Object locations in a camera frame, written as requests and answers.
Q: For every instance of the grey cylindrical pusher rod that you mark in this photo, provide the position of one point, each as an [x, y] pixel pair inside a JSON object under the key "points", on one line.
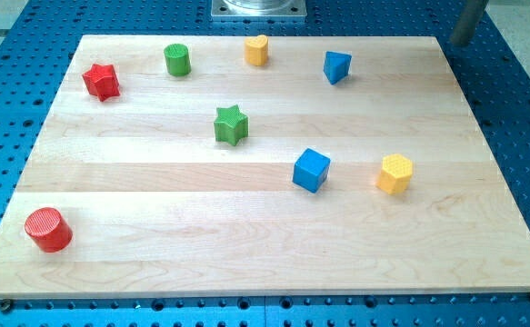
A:
{"points": [[465, 26]]}

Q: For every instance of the yellow hexagon block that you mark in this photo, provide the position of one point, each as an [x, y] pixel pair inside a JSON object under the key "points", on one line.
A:
{"points": [[395, 174]]}

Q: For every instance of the blue triangle block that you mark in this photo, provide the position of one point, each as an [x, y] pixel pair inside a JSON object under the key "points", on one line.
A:
{"points": [[336, 66]]}

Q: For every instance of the yellow heart block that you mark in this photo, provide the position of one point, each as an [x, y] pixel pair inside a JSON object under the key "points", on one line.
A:
{"points": [[256, 50]]}

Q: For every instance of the blue cube block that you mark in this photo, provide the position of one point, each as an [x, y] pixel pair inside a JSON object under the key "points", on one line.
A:
{"points": [[311, 170]]}

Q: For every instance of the green star block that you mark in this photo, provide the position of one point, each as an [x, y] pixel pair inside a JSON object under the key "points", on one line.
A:
{"points": [[230, 125]]}

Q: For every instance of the green cylinder block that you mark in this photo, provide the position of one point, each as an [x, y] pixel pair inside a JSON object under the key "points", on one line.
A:
{"points": [[177, 60]]}

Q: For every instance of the wooden board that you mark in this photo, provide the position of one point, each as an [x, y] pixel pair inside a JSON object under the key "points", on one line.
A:
{"points": [[159, 208]]}

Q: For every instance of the red star block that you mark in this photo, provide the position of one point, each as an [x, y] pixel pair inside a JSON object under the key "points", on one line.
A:
{"points": [[101, 81]]}

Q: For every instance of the blue perforated metal table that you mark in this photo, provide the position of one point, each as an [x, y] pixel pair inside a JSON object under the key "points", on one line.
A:
{"points": [[40, 42]]}

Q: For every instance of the red cylinder block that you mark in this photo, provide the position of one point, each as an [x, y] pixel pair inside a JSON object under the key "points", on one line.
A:
{"points": [[48, 229]]}

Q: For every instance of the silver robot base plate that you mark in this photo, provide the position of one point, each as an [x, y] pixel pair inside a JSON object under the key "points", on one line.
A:
{"points": [[253, 10]]}

